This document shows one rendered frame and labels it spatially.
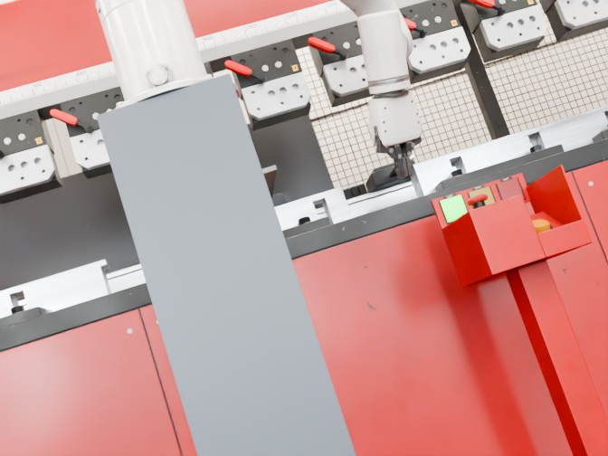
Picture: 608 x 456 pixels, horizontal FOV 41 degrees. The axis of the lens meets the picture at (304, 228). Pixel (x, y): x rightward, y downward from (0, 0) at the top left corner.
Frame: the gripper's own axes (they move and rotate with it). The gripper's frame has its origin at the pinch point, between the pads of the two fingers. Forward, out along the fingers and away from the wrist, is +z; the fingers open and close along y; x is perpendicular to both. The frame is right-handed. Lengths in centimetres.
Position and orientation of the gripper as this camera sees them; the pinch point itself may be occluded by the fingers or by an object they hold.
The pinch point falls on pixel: (403, 166)
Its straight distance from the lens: 168.9
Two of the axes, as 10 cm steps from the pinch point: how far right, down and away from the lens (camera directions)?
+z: 1.9, 9.6, 2.2
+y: -8.6, 2.7, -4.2
